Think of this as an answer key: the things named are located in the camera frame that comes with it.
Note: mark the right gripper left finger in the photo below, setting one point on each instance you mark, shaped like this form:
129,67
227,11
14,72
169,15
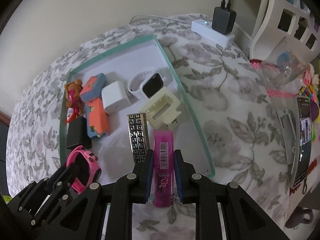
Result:
135,187

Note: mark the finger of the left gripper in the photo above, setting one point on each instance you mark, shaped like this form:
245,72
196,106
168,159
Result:
63,178

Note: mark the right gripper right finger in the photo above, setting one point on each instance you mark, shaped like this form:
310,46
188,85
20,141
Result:
222,211

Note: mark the pink kids watch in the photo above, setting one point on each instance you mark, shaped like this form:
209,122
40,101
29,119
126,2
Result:
89,170

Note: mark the black power adapter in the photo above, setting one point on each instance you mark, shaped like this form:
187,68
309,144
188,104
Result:
77,134

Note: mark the red white small bottle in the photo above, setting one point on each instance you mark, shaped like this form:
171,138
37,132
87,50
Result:
71,115

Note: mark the brown pink puppy figurine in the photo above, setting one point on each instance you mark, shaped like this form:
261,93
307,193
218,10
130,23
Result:
74,101

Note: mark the gold black patterned hair clip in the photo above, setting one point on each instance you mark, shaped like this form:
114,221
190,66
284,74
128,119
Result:
138,136

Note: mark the magenta translucent lighter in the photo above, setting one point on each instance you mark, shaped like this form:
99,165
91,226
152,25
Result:
163,168

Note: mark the white usb charger cube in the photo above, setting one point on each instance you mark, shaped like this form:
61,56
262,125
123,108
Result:
114,97

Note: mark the cream plastic hair claw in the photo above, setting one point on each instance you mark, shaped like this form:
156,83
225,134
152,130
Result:
161,109

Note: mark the orange blue toy block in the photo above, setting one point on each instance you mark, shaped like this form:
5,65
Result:
93,88

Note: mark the grey folding phone stand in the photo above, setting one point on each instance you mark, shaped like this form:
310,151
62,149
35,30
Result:
288,128

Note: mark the floral grey white blanket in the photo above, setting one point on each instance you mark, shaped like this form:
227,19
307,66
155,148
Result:
236,114

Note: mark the black smartphone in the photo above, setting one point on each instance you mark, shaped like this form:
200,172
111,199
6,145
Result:
303,133

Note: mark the teal shallow cardboard tray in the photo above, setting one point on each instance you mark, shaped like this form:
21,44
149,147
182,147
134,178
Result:
122,64

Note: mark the pink crochet mat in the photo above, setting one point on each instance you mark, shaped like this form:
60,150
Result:
288,91

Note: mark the colourful toy pile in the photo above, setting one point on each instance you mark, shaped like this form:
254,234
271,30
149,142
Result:
310,89

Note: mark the clear glass cup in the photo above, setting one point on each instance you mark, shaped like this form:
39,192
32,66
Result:
282,66

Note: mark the white power strip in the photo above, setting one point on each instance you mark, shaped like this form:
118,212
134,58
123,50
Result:
204,29

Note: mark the dark grey power bank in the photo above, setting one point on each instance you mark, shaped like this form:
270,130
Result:
223,20

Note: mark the white wooden shelf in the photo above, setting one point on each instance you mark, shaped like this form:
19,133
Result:
250,15

